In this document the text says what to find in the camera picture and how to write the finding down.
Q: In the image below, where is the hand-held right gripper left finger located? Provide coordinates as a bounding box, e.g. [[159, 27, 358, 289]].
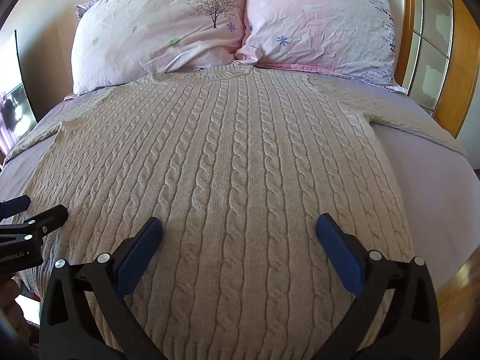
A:
[[37, 217, 169, 360]]

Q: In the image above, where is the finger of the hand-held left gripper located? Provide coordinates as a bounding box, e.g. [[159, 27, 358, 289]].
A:
[[0, 195, 32, 221], [0, 204, 70, 244]]

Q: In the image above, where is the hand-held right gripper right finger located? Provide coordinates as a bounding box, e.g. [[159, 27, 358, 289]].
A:
[[316, 213, 442, 360]]

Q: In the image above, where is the beige cable knit sweater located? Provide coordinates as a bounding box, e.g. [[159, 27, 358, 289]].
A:
[[4, 64, 466, 360]]

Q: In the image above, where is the person's left hand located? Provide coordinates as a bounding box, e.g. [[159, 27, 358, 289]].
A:
[[0, 275, 34, 347]]

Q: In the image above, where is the lilac bed sheet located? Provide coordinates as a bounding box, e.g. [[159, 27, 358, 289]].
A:
[[0, 65, 480, 308]]

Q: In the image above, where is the pink pillow with tree print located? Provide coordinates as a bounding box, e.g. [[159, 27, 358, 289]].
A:
[[71, 0, 249, 96]]

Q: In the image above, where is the pink pillow with flower print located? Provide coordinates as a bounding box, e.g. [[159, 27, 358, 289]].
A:
[[234, 0, 398, 88]]

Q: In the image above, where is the wooden headboard with glass panels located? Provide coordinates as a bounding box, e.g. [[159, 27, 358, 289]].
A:
[[394, 0, 480, 139]]

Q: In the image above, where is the wall poster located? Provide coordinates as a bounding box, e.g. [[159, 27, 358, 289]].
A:
[[0, 29, 38, 156]]

